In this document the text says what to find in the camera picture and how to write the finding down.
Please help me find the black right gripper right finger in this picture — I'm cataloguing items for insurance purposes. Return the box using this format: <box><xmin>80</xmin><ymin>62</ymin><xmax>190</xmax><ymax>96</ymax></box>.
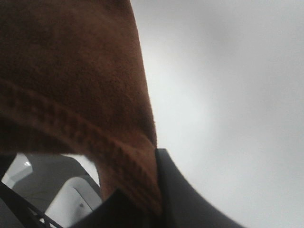
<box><xmin>155</xmin><ymin>149</ymin><xmax>242</xmax><ymax>228</ymax></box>

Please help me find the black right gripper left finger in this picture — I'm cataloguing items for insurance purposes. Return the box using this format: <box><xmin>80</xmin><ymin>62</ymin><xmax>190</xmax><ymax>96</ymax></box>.
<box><xmin>75</xmin><ymin>190</ymin><xmax>164</xmax><ymax>228</ymax></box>

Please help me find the brown towel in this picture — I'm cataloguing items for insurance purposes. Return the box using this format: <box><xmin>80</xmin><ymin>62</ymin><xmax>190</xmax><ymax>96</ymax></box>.
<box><xmin>0</xmin><ymin>0</ymin><xmax>162</xmax><ymax>214</ymax></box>

